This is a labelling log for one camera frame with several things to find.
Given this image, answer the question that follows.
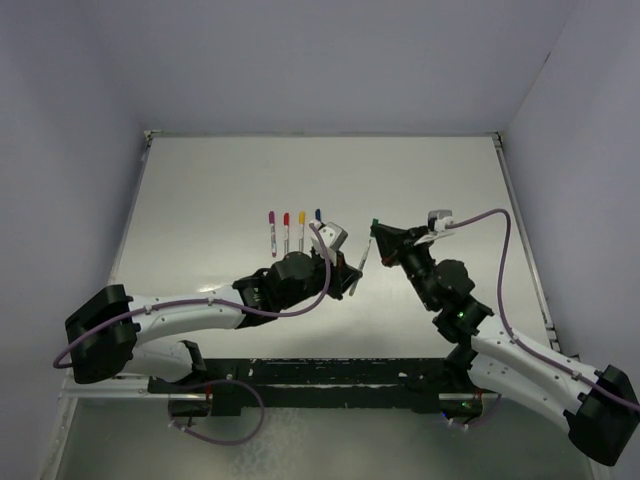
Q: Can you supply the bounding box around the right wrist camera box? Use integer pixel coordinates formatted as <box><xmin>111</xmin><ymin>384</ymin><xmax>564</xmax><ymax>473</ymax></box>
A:
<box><xmin>415</xmin><ymin>209</ymin><xmax>454</xmax><ymax>245</ymax></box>

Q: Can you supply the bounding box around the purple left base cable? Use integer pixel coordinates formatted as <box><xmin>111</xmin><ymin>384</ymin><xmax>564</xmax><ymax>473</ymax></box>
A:
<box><xmin>167</xmin><ymin>375</ymin><xmax>267</xmax><ymax>445</ymax></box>

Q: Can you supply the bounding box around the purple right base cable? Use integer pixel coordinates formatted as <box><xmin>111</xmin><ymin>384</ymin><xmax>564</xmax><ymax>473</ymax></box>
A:
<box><xmin>447</xmin><ymin>387</ymin><xmax>504</xmax><ymax>435</ymax></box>

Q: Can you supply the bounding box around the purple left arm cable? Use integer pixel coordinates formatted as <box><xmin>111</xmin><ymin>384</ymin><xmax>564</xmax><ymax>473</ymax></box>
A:
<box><xmin>52</xmin><ymin>222</ymin><xmax>334</xmax><ymax>371</ymax></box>

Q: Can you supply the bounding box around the green pen cap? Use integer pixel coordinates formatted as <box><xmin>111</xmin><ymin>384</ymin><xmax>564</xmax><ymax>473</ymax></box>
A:
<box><xmin>370</xmin><ymin>218</ymin><xmax>379</xmax><ymax>238</ymax></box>

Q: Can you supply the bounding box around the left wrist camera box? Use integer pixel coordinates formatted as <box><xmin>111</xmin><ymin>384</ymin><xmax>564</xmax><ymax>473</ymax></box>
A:
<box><xmin>311</xmin><ymin>220</ymin><xmax>348</xmax><ymax>266</ymax></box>

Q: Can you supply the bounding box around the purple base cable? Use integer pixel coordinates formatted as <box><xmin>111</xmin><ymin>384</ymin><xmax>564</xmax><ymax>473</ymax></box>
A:
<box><xmin>167</xmin><ymin>375</ymin><xmax>267</xmax><ymax>445</ymax></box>
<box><xmin>447</xmin><ymin>387</ymin><xmax>504</xmax><ymax>435</ymax></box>

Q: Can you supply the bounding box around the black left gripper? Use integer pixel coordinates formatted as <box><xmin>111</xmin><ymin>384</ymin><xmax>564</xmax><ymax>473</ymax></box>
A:
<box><xmin>279</xmin><ymin>248</ymin><xmax>361</xmax><ymax>310</ymax></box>

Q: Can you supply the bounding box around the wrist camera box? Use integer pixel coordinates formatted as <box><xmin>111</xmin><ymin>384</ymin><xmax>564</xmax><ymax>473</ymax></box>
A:
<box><xmin>415</xmin><ymin>209</ymin><xmax>454</xmax><ymax>245</ymax></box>
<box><xmin>311</xmin><ymin>220</ymin><xmax>348</xmax><ymax>266</ymax></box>

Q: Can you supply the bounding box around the purple whiteboard marker pen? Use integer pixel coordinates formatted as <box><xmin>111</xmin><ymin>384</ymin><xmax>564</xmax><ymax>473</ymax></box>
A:
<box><xmin>268</xmin><ymin>210</ymin><xmax>277</xmax><ymax>258</ymax></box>

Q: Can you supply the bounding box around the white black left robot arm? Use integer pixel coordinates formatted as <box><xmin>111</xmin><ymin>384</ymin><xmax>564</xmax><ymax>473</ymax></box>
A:
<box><xmin>65</xmin><ymin>250</ymin><xmax>362</xmax><ymax>392</ymax></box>

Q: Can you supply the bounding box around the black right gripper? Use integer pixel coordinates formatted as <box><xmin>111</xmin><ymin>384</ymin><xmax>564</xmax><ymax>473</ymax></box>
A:
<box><xmin>372</xmin><ymin>223</ymin><xmax>437</xmax><ymax>310</ymax></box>

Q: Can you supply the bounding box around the green whiteboard marker pen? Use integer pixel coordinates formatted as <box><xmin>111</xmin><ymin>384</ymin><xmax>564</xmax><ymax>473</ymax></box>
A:
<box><xmin>348</xmin><ymin>237</ymin><xmax>373</xmax><ymax>297</ymax></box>

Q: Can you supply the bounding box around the red whiteboard marker pen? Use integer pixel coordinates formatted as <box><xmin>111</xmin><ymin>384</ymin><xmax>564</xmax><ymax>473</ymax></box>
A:
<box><xmin>283</xmin><ymin>212</ymin><xmax>290</xmax><ymax>256</ymax></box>

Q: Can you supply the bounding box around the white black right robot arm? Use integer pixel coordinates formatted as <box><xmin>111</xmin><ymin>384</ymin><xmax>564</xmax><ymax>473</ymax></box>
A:
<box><xmin>370</xmin><ymin>224</ymin><xmax>639</xmax><ymax>467</ymax></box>

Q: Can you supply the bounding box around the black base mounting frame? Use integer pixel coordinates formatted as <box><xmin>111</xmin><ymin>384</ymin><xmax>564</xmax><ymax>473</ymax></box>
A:
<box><xmin>148</xmin><ymin>352</ymin><xmax>489</xmax><ymax>418</ymax></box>

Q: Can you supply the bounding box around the yellow whiteboard marker pen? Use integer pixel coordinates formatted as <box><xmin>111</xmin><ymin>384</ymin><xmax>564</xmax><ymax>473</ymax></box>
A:
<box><xmin>298</xmin><ymin>211</ymin><xmax>306</xmax><ymax>252</ymax></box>

